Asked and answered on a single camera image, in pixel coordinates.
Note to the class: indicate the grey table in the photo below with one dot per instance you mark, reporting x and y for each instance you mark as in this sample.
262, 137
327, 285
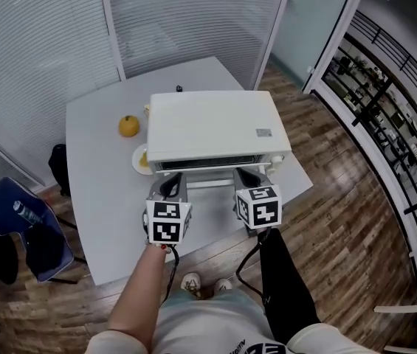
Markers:
112, 197

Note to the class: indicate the drink bottle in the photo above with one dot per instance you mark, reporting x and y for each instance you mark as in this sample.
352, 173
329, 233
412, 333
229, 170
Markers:
27, 213

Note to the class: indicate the black backpack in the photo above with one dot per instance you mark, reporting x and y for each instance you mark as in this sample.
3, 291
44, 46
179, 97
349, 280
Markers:
60, 168

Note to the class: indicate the black cloth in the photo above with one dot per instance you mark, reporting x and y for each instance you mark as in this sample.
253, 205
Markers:
45, 249

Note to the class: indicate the cake slice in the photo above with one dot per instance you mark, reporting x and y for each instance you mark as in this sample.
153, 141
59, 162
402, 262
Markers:
147, 110

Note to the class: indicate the person's right shoe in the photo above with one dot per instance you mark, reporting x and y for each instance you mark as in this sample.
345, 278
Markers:
223, 285

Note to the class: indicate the white printed t-shirt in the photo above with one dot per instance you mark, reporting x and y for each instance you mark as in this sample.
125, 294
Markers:
212, 339

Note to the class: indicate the small orange pumpkin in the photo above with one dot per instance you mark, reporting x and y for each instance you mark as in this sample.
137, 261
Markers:
129, 127

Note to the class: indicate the light blue shorts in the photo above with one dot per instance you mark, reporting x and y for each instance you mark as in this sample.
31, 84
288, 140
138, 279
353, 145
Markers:
212, 304

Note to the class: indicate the white toaster oven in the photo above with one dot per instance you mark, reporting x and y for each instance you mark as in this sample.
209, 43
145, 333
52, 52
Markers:
212, 124

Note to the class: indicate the glass oven door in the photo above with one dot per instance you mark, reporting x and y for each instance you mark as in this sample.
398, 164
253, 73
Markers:
208, 183

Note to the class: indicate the white chair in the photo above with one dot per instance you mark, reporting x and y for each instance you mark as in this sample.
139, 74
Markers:
396, 309

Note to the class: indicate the frosted glass door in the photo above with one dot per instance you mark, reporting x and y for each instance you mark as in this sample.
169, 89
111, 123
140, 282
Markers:
304, 31

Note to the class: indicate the person's left shoe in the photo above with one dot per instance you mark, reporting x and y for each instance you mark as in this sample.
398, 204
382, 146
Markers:
191, 284

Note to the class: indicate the person's shoe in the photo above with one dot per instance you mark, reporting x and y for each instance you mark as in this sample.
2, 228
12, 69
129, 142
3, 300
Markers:
223, 285
191, 284

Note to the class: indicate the person's right forearm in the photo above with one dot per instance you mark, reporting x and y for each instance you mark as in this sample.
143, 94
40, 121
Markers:
285, 290

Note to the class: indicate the person's left forearm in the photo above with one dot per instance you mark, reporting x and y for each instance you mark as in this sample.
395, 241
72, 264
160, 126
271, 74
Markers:
138, 293

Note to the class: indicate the blue chair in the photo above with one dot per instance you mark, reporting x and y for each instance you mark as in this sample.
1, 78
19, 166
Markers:
5, 205

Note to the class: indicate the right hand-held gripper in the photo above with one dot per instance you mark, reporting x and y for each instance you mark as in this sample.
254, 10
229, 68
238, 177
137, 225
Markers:
263, 210

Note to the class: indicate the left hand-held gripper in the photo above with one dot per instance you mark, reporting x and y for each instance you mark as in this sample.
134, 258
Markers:
164, 223

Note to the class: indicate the white plate with food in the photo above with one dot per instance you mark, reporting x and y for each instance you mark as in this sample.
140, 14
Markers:
140, 160

